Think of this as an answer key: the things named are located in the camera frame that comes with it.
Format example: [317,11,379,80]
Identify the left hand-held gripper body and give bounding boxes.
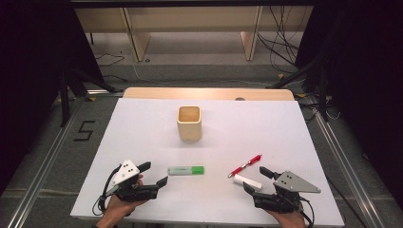
[110,160,160,203]

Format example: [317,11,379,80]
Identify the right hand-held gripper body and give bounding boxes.
[253,170,321,214]

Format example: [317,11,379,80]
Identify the white cylindrical stick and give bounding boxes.
[233,174,263,191]

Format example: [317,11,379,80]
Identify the green highlighter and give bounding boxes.
[167,165,205,176]

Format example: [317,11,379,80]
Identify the square wooden pen holder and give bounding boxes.
[176,104,202,143]

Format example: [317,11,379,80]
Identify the person's right hand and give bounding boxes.
[266,209,307,228]

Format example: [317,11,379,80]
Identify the person's left hand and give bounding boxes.
[96,175,146,228]

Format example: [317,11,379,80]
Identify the red pen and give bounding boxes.
[227,154,263,179]

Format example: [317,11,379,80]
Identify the white table sheet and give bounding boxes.
[69,97,345,227]

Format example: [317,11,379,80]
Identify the black tripod stand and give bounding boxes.
[265,55,331,123]
[58,66,120,127]

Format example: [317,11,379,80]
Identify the dark curtain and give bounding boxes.
[294,0,403,202]
[0,0,105,195]

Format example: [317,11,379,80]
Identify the light wooden desk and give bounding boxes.
[74,6,315,63]

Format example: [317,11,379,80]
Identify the left hand-held gripper cable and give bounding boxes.
[91,164,123,217]

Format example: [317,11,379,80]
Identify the hand-held gripper cable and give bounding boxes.
[297,196,316,228]
[91,164,123,217]

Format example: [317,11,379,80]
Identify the right hand-held gripper cable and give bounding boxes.
[297,196,316,228]

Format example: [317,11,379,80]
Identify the aluminium floor rail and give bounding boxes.
[6,98,86,228]
[312,98,387,228]

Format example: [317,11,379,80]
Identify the thin black floor cable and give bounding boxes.
[94,52,125,67]

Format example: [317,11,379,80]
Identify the bundle of black floor cables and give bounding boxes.
[257,6,301,74]

